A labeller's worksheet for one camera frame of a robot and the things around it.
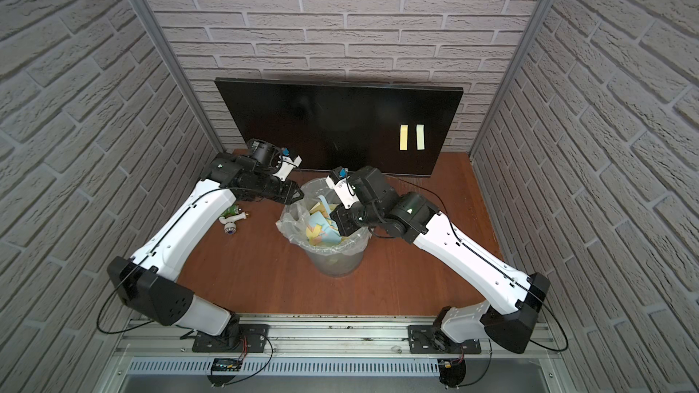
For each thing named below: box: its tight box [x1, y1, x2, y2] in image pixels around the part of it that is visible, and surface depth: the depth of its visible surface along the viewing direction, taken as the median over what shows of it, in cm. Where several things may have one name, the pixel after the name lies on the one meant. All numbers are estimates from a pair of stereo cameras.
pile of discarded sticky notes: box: [305, 194, 342, 245], surface depth 82 cm
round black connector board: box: [436, 358, 466, 388], surface depth 71 cm
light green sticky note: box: [415, 123, 426, 151], surface depth 74 cm
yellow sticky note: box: [399, 123, 409, 152], surface depth 74 cm
